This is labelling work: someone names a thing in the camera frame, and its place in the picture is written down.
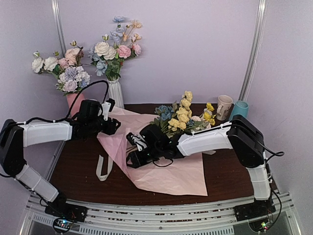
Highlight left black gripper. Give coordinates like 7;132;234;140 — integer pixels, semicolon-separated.
87;117;120;135

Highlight pink wrapping paper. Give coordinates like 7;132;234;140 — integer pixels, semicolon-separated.
97;107;207;196

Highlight yellow blue flower bunch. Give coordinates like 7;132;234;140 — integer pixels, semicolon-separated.
151;91;216;138

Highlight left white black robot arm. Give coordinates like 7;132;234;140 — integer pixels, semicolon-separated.
0;98;121;222

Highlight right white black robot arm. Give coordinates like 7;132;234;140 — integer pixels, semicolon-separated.
126;115;276;221

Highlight pink vase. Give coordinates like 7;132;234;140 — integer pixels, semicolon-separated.
66;93;85;116

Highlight white ribbed vase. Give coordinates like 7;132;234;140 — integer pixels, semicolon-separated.
108;78;124;108

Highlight pastel flowers in pink vase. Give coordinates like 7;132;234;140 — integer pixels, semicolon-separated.
31;40;90;95

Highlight pastel flowers in white vase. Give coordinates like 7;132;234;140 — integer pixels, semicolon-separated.
89;16;143;81

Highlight teal vase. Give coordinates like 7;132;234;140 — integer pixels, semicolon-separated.
229;100;249;121

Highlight left round status board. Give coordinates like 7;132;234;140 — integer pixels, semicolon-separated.
52;217;74;234

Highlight round status board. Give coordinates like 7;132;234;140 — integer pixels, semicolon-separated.
248;216;276;234
52;217;74;234

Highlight cream floral mug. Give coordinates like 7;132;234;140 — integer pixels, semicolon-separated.
216;95;233;121

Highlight right round status board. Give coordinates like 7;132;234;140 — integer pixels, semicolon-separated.
248;216;276;234

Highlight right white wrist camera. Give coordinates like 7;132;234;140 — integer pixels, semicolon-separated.
126;132;147;151

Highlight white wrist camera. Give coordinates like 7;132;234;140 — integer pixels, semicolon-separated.
102;98;115;121
126;132;147;151

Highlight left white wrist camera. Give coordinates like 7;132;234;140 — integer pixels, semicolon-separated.
102;98;115;121

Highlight left black cable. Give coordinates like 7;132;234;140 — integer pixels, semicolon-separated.
24;80;110;123

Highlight aluminium rail base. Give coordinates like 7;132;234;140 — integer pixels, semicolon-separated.
17;190;305;235

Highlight left aluminium post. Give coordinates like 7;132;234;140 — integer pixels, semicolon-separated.
51;0;66;56

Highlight aluminium post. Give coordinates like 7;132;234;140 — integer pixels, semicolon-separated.
239;0;268;102
51;0;66;56

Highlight right aluminium post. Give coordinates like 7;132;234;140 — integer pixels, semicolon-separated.
239;0;268;102

